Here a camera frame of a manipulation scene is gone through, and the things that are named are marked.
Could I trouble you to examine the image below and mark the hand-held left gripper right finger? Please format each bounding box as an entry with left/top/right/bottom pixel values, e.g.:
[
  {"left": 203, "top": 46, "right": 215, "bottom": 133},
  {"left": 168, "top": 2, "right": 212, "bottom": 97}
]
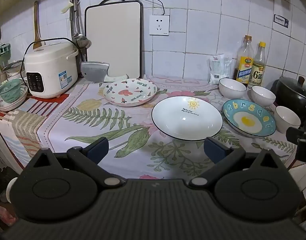
[{"left": 189, "top": 137, "right": 285, "bottom": 188}]

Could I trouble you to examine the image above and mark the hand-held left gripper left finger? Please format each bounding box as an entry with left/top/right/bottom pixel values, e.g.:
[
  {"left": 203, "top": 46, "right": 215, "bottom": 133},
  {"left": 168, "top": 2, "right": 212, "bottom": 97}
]
[{"left": 28, "top": 137, "right": 125, "bottom": 188}]

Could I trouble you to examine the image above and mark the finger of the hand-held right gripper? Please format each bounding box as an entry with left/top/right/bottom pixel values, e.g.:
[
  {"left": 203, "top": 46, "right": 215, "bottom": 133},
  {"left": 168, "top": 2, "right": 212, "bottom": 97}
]
[
  {"left": 286, "top": 127, "right": 306, "bottom": 144},
  {"left": 296, "top": 132, "right": 306, "bottom": 162}
]

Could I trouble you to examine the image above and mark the white ribbed bowl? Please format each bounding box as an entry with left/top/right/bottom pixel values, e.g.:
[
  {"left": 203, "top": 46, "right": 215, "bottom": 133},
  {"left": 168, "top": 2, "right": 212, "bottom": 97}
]
[
  {"left": 219, "top": 78, "right": 247, "bottom": 99},
  {"left": 251, "top": 86, "right": 276, "bottom": 107},
  {"left": 274, "top": 106, "right": 301, "bottom": 134}
]

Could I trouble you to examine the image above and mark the white black-rimmed sun plate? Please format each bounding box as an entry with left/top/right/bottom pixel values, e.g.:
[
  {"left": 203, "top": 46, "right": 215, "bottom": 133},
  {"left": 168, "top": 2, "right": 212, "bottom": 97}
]
[{"left": 152, "top": 96, "right": 223, "bottom": 140}]

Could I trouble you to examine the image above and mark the blue fried egg plate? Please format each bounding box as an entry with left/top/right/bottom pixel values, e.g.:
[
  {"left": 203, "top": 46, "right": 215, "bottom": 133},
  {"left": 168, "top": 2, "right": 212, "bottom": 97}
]
[{"left": 222, "top": 99, "right": 276, "bottom": 137}]

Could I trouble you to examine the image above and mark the heart print plate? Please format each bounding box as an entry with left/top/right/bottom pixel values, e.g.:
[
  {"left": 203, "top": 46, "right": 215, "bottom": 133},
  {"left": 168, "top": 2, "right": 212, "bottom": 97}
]
[{"left": 103, "top": 78, "right": 158, "bottom": 107}]

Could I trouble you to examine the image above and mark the floral tablecloth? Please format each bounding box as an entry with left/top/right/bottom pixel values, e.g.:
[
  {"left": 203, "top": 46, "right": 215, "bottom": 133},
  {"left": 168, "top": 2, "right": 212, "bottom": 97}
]
[{"left": 38, "top": 74, "right": 301, "bottom": 180}]

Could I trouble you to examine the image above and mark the black wok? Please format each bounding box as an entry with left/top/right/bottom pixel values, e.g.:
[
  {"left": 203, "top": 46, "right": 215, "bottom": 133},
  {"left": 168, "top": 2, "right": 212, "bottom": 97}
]
[{"left": 275, "top": 76, "right": 306, "bottom": 123}]

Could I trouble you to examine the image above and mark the black wok lid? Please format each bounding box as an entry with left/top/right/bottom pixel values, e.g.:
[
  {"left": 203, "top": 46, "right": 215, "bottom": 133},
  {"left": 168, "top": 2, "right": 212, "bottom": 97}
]
[{"left": 278, "top": 76, "right": 306, "bottom": 100}]

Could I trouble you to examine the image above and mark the clear vinegar bottle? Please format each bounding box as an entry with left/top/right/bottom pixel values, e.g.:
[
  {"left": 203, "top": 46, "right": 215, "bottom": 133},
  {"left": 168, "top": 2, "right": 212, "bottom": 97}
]
[{"left": 248, "top": 42, "right": 266, "bottom": 88}]

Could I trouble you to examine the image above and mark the steel cleaver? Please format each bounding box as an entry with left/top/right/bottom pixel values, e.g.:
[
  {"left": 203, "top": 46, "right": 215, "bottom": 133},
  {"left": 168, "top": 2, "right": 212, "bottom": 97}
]
[{"left": 80, "top": 62, "right": 130, "bottom": 83}]

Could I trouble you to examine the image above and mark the striped cloth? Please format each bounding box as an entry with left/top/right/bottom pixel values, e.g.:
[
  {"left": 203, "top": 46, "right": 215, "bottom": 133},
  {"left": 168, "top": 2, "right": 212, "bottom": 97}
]
[{"left": 0, "top": 94, "right": 71, "bottom": 173}]

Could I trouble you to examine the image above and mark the yellow label cooking wine bottle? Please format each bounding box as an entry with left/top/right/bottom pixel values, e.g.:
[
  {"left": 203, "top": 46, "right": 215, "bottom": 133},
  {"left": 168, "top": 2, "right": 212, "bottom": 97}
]
[{"left": 233, "top": 35, "right": 254, "bottom": 84}]

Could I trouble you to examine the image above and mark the patterned shallow dish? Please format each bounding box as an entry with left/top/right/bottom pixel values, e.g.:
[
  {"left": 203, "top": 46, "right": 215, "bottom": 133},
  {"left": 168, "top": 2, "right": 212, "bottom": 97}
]
[{"left": 0, "top": 85, "right": 29, "bottom": 112}]

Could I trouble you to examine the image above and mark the white rice cooker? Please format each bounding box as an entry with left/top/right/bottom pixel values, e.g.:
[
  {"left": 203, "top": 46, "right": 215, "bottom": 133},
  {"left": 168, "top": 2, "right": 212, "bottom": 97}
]
[{"left": 24, "top": 39, "right": 80, "bottom": 99}]

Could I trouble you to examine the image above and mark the white round container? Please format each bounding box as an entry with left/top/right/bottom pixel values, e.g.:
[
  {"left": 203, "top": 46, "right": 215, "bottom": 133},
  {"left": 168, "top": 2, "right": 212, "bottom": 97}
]
[{"left": 6, "top": 177, "right": 19, "bottom": 203}]

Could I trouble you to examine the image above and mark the metal ladle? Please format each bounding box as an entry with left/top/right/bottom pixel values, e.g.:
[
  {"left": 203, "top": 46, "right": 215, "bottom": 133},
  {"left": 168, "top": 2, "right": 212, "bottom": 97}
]
[{"left": 74, "top": 0, "right": 92, "bottom": 50}]

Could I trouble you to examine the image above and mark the green plastic colander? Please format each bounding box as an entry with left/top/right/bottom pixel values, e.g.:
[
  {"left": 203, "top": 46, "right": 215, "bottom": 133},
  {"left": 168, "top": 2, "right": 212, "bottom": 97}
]
[{"left": 0, "top": 78, "right": 22, "bottom": 103}]

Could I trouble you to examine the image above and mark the cream cutting board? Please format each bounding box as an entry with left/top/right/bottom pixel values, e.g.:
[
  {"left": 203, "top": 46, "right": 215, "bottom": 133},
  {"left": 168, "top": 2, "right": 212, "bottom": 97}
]
[{"left": 84, "top": 0, "right": 143, "bottom": 79}]

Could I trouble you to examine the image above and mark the metal serving spoon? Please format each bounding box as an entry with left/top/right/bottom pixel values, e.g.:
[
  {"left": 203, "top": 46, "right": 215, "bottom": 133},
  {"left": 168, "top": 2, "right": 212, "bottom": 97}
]
[{"left": 70, "top": 0, "right": 84, "bottom": 42}]

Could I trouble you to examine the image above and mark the glass pot lid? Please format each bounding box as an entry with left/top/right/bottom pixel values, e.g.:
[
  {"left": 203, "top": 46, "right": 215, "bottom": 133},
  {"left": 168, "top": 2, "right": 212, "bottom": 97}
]
[{"left": 3, "top": 60, "right": 26, "bottom": 75}]

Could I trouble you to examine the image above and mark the wooden spatula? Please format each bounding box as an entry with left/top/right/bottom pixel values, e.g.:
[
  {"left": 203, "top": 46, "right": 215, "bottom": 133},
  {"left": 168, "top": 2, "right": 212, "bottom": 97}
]
[{"left": 33, "top": 1, "right": 43, "bottom": 50}]

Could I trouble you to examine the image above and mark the green plastic holder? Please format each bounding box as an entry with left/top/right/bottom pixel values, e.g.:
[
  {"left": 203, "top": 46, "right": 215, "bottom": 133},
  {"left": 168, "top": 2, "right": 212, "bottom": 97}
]
[{"left": 0, "top": 43, "right": 12, "bottom": 64}]

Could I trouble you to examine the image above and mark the dark wall sticker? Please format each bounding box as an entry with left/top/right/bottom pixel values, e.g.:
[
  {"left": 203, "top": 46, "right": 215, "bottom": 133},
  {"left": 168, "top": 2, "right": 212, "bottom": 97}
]
[{"left": 273, "top": 14, "right": 290, "bottom": 28}]

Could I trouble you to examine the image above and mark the white wall socket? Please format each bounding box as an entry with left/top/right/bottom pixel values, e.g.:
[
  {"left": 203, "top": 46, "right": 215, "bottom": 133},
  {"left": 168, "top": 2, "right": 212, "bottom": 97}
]
[{"left": 149, "top": 15, "right": 170, "bottom": 35}]

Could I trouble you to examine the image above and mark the white handled peeler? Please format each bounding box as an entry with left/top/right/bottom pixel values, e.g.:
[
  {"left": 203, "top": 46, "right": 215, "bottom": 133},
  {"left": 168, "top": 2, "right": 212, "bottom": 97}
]
[{"left": 62, "top": 0, "right": 75, "bottom": 14}]

